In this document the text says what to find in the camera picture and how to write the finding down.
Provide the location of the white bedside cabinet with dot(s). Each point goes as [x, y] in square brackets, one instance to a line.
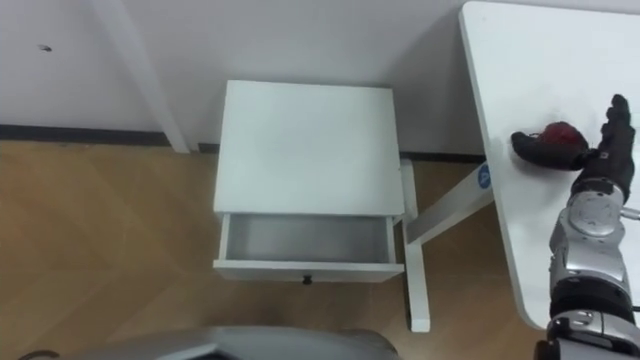
[308, 150]

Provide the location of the red fruit soft toy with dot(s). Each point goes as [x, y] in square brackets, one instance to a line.
[561, 134]

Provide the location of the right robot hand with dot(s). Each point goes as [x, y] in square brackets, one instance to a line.
[616, 155]

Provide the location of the robot body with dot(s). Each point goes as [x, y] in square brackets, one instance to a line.
[225, 345]

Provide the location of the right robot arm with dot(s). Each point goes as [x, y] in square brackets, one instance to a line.
[590, 260]

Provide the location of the open white cabinet drawer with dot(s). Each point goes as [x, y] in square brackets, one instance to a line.
[307, 250]

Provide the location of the white desk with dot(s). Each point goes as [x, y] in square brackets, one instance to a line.
[530, 75]

